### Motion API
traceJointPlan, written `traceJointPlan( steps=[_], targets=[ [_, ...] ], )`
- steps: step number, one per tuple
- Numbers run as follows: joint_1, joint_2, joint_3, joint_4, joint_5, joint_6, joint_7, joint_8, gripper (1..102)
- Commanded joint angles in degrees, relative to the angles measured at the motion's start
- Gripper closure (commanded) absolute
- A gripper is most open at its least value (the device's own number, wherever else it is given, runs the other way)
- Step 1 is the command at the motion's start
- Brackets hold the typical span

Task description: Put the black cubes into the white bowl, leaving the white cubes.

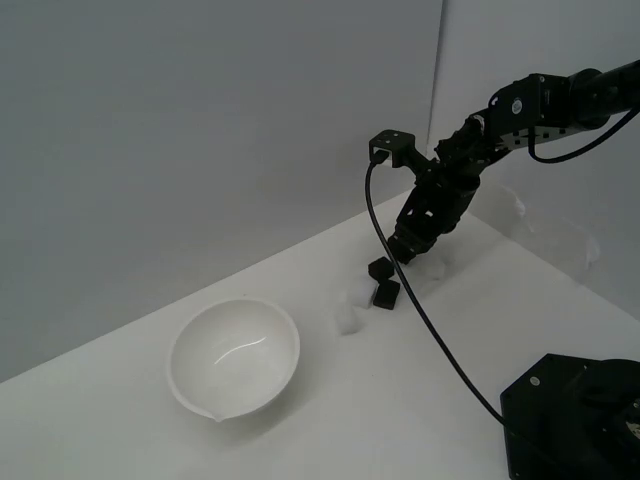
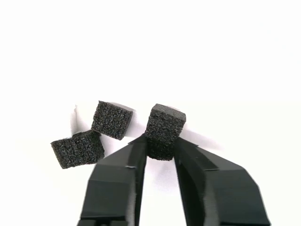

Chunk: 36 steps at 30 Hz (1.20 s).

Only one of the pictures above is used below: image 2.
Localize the black foam cube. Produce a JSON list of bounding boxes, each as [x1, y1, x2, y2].
[[50, 129, 105, 170], [144, 103, 186, 161], [91, 100, 134, 141]]

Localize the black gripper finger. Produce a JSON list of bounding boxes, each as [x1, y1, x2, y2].
[[173, 137, 271, 226], [76, 134, 148, 226]]

